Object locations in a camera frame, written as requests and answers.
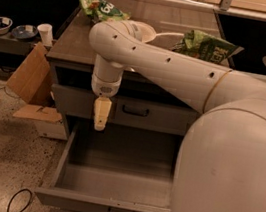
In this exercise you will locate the open grey middle drawer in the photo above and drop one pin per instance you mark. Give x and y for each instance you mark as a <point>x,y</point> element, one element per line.
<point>120,169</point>

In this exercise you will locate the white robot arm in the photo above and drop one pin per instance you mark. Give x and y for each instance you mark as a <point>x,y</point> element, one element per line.
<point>222,159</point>

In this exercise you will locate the green chip bag right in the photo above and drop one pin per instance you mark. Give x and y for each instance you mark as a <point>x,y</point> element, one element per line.
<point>203,46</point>

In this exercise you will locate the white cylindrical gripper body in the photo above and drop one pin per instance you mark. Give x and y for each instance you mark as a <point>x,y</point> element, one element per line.
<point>104,88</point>

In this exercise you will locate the dark blue bowl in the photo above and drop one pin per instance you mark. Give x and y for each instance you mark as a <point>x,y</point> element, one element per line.
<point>24,32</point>

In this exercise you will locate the white bowl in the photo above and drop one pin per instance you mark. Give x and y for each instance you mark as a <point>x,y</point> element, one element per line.
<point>147,31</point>

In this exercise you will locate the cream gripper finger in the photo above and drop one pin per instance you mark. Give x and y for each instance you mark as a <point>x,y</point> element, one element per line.
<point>102,106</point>

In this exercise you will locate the open cardboard box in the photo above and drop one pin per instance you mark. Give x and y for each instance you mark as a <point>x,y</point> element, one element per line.
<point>31,82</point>

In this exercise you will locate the white paper cup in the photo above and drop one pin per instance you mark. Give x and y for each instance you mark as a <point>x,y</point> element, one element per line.
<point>45,31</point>

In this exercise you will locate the grey side shelf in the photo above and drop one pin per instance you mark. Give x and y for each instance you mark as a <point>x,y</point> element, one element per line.
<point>10,45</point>

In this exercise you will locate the green chip bag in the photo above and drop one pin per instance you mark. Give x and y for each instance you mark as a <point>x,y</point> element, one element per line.
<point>203,46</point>
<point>102,10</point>

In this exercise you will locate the grey drawer cabinet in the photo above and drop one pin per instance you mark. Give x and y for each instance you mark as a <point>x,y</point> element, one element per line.
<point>72,60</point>

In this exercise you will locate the green chip bag left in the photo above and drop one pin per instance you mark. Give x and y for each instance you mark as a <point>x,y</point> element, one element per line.
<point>102,10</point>

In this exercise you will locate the grey top drawer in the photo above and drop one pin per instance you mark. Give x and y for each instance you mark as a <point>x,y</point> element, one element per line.
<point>126,111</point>

